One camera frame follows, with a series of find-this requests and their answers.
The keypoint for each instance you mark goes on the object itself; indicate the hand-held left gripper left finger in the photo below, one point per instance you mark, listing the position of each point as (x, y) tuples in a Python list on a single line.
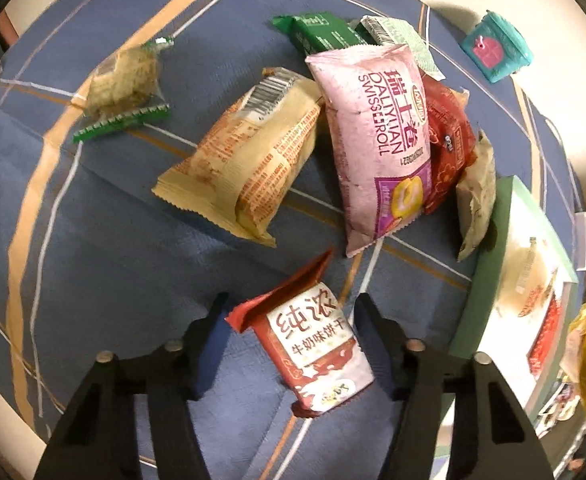
[(213, 345)]

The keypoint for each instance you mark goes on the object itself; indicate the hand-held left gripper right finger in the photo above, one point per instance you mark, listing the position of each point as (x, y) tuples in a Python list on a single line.
[(373, 330)]

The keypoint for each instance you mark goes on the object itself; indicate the red and white biscuit packet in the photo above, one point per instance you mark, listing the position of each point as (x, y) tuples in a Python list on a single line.
[(318, 350)]

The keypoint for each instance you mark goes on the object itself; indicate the light green box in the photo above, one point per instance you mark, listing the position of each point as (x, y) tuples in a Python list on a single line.
[(483, 300)]

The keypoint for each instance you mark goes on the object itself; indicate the pink cake roll packet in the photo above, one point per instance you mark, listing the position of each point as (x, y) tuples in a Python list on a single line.
[(378, 150)]

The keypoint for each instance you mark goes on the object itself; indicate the tan barcode snack packet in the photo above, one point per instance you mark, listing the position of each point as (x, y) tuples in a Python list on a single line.
[(243, 160)]

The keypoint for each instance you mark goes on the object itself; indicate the dark green snack packet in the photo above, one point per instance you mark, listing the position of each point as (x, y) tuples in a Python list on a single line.
[(323, 32)]

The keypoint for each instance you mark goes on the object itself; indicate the blue plaid cloth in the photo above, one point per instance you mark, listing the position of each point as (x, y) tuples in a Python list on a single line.
[(98, 260)]

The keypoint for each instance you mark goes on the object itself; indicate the beige speckled snack packet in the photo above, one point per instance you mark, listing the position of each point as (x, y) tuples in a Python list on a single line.
[(475, 200)]

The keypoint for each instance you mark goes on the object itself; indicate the pale yellow snack packet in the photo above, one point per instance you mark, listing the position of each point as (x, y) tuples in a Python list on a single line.
[(528, 270)]

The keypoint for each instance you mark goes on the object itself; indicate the red printed snack packet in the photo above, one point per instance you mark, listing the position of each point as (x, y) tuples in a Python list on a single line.
[(548, 335)]

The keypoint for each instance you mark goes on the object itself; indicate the white power strip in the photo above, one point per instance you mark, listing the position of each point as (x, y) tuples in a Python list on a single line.
[(583, 240)]

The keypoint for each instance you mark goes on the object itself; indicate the clear green-edged cracker packet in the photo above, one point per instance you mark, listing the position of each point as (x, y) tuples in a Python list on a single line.
[(123, 85)]

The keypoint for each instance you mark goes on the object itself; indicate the white and green snack packet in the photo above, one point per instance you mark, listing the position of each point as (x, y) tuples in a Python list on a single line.
[(403, 40)]

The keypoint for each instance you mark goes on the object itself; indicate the teal tin box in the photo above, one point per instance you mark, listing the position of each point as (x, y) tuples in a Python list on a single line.
[(493, 47)]

